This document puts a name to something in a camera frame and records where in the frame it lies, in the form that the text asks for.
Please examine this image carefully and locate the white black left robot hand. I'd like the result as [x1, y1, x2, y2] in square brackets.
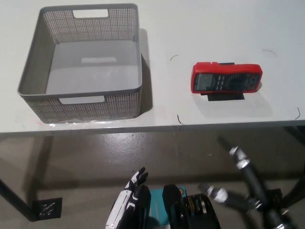
[105, 167, 152, 229]

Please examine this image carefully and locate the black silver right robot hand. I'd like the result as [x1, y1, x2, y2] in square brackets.
[199, 137, 267, 213]

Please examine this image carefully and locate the red digital multimeter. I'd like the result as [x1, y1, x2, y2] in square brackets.
[191, 62, 263, 94]

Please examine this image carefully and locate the black floor foot plate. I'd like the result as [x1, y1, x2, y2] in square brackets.
[268, 188, 284, 207]
[31, 197, 63, 221]

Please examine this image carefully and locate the black metal table leg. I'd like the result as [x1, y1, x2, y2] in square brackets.
[0, 178, 37, 222]
[282, 126, 305, 212]

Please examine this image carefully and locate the black teal robot torso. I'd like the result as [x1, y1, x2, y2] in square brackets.
[147, 183, 221, 229]

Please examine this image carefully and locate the clear plastic tape strip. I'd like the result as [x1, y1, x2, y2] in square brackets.
[46, 118, 116, 126]

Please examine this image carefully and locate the grey perforated plastic basket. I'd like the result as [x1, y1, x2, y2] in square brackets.
[17, 3, 143, 124]

